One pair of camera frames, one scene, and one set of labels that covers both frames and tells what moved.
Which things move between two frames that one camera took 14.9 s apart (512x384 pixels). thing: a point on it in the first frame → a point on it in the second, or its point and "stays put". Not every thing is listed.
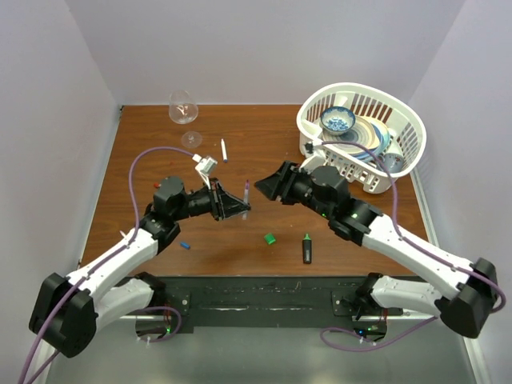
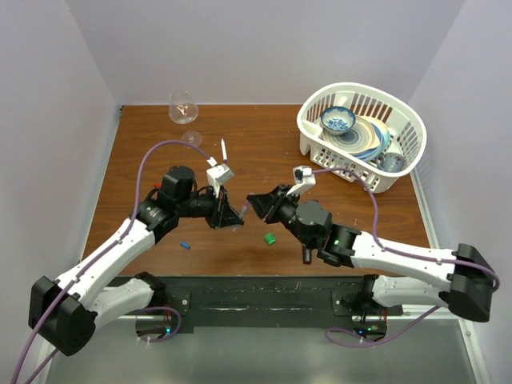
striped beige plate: (364, 132) stays put
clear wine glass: (183, 110) stays put
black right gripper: (282, 182) → (268, 206)
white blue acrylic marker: (224, 150) stays put
